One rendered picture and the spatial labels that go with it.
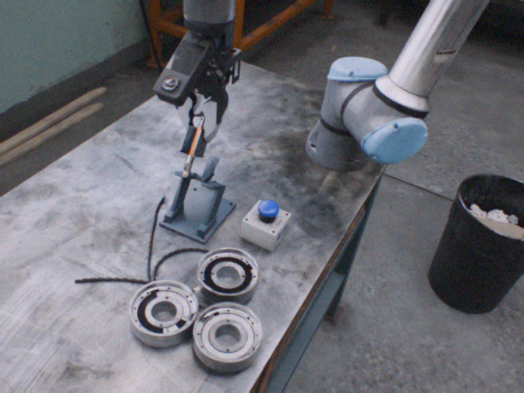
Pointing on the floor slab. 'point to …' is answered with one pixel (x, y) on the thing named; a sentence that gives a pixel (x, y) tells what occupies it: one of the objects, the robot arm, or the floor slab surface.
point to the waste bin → (479, 246)
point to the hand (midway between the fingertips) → (197, 135)
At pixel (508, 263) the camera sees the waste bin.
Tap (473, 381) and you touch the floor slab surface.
